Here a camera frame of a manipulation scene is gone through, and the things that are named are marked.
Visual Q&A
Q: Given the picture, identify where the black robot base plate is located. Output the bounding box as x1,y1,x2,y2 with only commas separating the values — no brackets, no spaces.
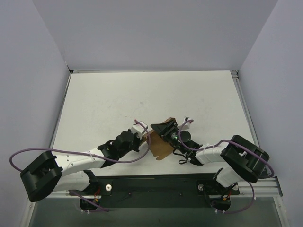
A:
78,171,240,209

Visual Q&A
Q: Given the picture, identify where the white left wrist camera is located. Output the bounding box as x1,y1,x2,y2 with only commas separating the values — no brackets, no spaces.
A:
131,121,148,136

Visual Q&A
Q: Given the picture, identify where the aluminium table edge rail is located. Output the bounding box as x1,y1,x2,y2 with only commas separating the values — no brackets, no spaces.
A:
231,70,283,197

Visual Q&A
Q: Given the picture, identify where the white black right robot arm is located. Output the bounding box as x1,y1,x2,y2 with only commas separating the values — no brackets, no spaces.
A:
151,118,274,188

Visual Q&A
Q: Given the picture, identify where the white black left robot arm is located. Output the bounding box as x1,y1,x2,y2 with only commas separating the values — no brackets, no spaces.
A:
20,127,144,202

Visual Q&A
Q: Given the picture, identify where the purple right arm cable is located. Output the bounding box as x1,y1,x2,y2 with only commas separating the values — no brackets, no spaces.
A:
177,120,275,178

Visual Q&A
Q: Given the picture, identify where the brown paper box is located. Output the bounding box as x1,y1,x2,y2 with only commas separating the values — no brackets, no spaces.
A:
141,130,174,161

